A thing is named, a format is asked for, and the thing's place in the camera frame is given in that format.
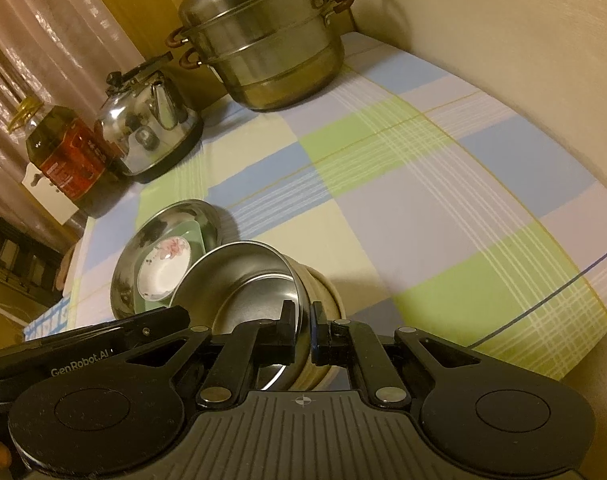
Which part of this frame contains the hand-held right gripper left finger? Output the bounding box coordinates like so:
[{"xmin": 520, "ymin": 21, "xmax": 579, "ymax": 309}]
[{"xmin": 124, "ymin": 300, "xmax": 298, "ymax": 407}]

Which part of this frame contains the cooking oil bottle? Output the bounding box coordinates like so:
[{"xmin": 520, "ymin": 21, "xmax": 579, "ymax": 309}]
[{"xmin": 6, "ymin": 96, "xmax": 129, "ymax": 218}]

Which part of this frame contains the translucent curtain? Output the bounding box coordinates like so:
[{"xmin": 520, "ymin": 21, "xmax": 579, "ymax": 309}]
[{"xmin": 0, "ymin": 0, "xmax": 134, "ymax": 241}]

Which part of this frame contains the stainless steel bowl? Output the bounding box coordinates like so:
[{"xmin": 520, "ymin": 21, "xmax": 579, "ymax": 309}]
[{"xmin": 168, "ymin": 241, "xmax": 304, "ymax": 391}]

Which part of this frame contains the green square plate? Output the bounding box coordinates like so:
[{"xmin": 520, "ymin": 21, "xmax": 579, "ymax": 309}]
[{"xmin": 136, "ymin": 219, "xmax": 207, "ymax": 311}]

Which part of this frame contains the blue white checkered cloth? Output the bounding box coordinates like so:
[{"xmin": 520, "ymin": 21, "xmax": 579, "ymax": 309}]
[{"xmin": 22, "ymin": 300, "xmax": 74, "ymax": 343}]

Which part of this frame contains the black metal rack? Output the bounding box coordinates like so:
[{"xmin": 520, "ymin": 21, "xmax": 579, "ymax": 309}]
[{"xmin": 0, "ymin": 210, "xmax": 67, "ymax": 306}]

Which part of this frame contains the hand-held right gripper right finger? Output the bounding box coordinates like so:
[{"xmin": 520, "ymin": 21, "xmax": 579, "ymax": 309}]
[{"xmin": 311, "ymin": 301, "xmax": 489, "ymax": 407}]

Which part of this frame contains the stainless steel steamer pot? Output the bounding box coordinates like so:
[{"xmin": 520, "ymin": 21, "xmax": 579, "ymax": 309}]
[{"xmin": 164, "ymin": 0, "xmax": 358, "ymax": 112}]

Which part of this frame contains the round stainless steel plate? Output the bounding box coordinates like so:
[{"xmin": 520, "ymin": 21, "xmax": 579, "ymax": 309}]
[{"xmin": 111, "ymin": 199, "xmax": 222, "ymax": 321}]

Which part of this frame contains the white floral dish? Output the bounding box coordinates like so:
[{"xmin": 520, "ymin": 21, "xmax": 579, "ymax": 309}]
[{"xmin": 136, "ymin": 238, "xmax": 192, "ymax": 303}]

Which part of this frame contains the stainless steel kettle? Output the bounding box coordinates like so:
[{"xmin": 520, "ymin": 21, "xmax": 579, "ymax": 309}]
[{"xmin": 94, "ymin": 52, "xmax": 204, "ymax": 183}]

